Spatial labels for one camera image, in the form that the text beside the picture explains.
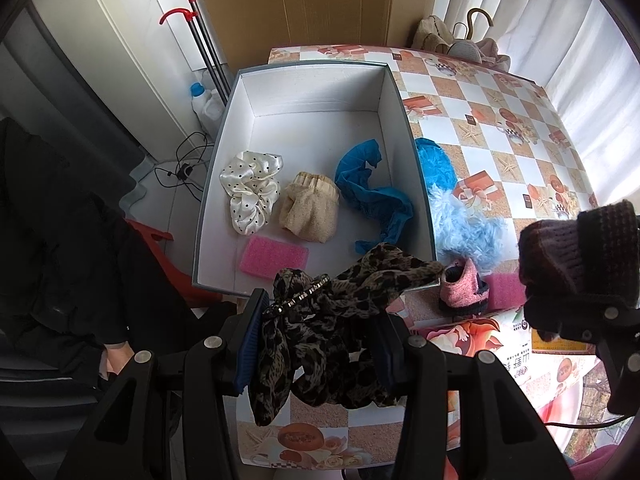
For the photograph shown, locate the blue mesh cloth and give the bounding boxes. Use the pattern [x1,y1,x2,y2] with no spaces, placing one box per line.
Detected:
[334,139,414,255]

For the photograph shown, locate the pile of clothes behind table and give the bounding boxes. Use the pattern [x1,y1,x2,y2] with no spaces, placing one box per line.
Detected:
[411,8,511,73]

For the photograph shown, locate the white curtain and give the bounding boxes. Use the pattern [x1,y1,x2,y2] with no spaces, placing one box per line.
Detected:
[445,0,639,203]

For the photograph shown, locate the light blue fluffy sock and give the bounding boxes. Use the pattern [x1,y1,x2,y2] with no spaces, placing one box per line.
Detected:
[427,184,506,273]

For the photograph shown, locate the red patterned carton box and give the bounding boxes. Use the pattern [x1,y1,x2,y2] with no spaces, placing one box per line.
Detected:
[532,330,596,356]

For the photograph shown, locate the red plastic stool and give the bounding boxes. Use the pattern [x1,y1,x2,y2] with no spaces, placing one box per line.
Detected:
[127,219,222,308]

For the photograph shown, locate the brown cardboard sheet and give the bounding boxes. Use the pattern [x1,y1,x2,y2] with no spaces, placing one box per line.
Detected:
[203,0,435,72]

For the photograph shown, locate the pink and black sock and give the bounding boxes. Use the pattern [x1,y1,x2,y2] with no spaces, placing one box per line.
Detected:
[438,259,489,318]

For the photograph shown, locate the grey-green storage box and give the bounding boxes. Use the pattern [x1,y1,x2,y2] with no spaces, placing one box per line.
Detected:
[192,60,436,297]

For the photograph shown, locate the red-handled mop poles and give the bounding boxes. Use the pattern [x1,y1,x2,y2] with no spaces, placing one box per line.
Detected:
[158,0,231,105]

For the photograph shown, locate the flower printed tissue pack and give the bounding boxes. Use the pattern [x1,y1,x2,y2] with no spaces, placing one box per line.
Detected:
[412,307,532,385]

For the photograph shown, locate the white plastic bottle blue cap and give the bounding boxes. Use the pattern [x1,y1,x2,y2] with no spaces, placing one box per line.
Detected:
[190,82,224,138]

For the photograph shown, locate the person's left hand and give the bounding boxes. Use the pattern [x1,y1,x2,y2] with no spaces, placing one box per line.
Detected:
[100,341,134,379]

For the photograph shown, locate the black cables on floor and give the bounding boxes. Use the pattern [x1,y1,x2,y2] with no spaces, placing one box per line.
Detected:
[152,130,216,204]

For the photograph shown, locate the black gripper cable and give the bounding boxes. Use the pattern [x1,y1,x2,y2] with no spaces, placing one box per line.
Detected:
[541,410,634,432]

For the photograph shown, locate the leopard print scrunchie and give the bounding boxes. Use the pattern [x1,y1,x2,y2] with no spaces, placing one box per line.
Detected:
[248,243,444,426]

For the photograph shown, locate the white polka dot scrunchie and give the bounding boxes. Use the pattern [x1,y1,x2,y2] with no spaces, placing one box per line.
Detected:
[219,151,283,236]

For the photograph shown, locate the beige knitted sock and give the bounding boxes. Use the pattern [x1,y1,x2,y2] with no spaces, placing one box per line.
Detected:
[279,171,340,243]

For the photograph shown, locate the dark knitted purple sock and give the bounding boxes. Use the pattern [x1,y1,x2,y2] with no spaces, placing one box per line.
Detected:
[518,200,639,309]

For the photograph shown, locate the pink foam sponge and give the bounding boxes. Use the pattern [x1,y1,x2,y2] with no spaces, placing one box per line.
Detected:
[239,236,309,280]
[485,273,526,312]

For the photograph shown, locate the checkered printed tablecloth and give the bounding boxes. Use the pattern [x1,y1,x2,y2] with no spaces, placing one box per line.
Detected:
[234,44,601,470]

